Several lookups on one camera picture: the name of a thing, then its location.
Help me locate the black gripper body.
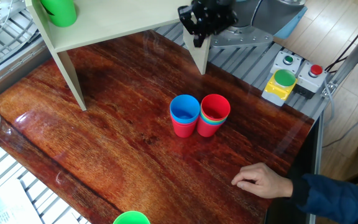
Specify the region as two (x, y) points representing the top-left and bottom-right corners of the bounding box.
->
(197, 0), (237, 16)

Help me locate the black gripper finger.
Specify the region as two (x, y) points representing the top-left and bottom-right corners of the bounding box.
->
(208, 11), (239, 37)
(178, 2), (213, 49)

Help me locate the red plastic cup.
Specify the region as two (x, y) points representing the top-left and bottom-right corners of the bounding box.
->
(196, 116), (225, 138)
(170, 116), (199, 139)
(200, 93), (231, 122)

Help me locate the blue plastic cup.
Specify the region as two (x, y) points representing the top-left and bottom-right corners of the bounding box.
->
(199, 115), (228, 126)
(169, 94), (201, 124)

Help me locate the forearm in blue sleeve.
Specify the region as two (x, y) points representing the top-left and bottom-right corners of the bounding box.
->
(290, 173), (358, 224)

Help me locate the cream wooden shelf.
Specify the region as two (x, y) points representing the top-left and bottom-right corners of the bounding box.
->
(25, 0), (213, 111)

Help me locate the person's hand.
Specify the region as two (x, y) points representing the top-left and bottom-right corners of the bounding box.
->
(231, 162), (294, 199)

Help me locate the grey box small green button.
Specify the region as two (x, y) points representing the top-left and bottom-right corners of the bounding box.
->
(270, 50), (304, 75)

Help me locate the yellow box big green button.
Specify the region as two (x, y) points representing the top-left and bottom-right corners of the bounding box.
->
(261, 68), (298, 107)

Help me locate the grey box red button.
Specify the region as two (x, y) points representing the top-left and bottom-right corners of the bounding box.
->
(293, 60), (328, 100)

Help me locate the green cup at bottom edge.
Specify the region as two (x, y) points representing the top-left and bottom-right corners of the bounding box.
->
(112, 210), (151, 224)

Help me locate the white paper sheet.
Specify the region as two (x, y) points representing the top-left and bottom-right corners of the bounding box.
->
(0, 177), (45, 224)

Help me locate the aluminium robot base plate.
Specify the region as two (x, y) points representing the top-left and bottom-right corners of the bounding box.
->
(209, 26), (275, 50)

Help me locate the black cable pair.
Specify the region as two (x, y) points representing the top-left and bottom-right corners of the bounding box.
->
(324, 11), (358, 73)

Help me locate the aluminium frame post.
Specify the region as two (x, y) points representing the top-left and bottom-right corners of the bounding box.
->
(321, 18), (358, 97)

